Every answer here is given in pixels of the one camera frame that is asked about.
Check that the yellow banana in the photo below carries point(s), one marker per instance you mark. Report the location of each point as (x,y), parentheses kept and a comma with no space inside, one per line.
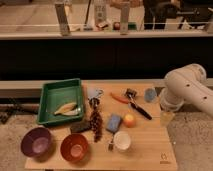
(65,108)

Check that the translucent yellow cup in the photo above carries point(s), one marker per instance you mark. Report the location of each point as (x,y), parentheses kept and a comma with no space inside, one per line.
(166,118)

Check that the wooden board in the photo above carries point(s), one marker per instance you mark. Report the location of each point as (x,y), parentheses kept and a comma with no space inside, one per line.
(150,148)

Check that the orange apple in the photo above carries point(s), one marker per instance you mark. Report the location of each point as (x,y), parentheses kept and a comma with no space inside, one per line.
(129,120)

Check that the blue sponge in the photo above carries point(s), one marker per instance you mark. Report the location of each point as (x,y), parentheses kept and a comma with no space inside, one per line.
(113,123)

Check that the white cup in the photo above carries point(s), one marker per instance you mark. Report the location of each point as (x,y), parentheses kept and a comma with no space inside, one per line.
(122,140)

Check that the dark rectangular eraser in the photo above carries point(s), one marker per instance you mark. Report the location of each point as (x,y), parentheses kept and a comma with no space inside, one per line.
(80,127)

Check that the green plastic tray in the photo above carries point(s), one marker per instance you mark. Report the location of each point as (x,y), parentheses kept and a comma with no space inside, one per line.
(56,94)

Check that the orange bowl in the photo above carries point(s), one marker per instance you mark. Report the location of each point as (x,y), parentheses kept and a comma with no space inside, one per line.
(74,147)

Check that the black handled brush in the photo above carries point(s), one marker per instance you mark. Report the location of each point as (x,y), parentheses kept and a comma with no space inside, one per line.
(130,94)

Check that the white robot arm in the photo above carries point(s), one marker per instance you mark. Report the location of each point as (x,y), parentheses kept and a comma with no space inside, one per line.
(186,84)

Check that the orange carrot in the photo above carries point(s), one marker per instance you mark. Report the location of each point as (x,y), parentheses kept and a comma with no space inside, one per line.
(119,99)

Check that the dark grape bunch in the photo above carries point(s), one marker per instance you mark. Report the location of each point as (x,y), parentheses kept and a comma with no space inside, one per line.
(96,125)

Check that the purple bowl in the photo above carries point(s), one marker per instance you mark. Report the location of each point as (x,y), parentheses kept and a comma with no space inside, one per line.
(36,142)

